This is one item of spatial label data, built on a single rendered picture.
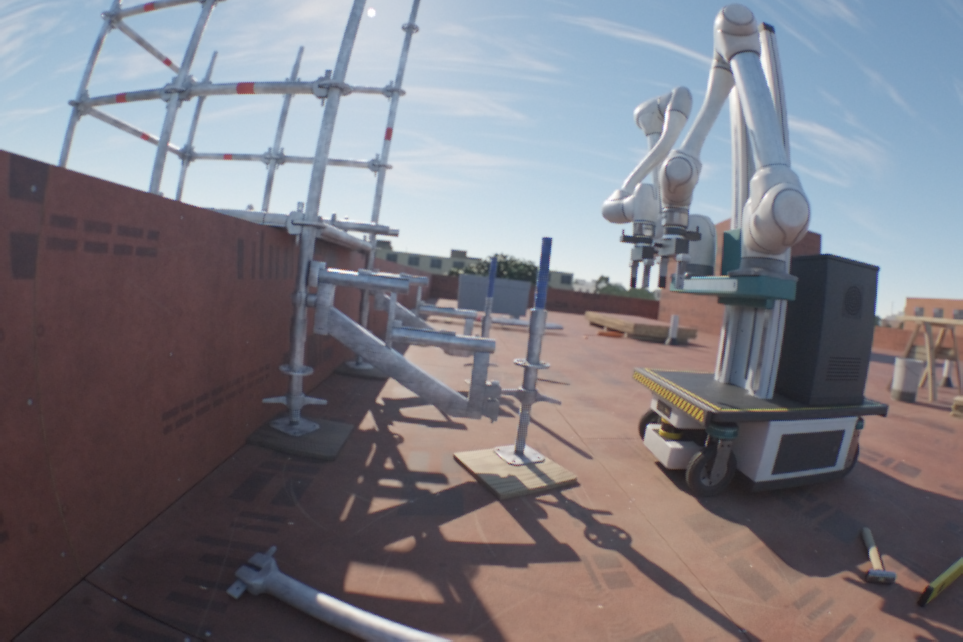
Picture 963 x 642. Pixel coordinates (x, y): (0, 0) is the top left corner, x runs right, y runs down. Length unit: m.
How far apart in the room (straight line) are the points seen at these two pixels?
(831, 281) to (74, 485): 2.02
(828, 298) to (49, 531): 2.04
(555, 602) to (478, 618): 0.16
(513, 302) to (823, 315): 6.26
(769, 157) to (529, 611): 1.22
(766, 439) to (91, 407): 1.65
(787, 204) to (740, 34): 0.54
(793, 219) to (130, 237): 1.44
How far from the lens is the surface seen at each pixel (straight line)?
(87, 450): 0.87
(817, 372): 1.59
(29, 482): 0.80
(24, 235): 0.71
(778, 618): 1.03
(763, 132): 1.27
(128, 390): 0.92
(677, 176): 1.16
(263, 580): 0.83
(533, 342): 1.38
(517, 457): 1.47
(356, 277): 1.37
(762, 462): 1.44
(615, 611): 0.92
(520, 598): 0.90
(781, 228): 1.15
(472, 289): 7.25
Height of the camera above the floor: 0.60
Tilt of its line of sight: level
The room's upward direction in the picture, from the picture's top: 7 degrees clockwise
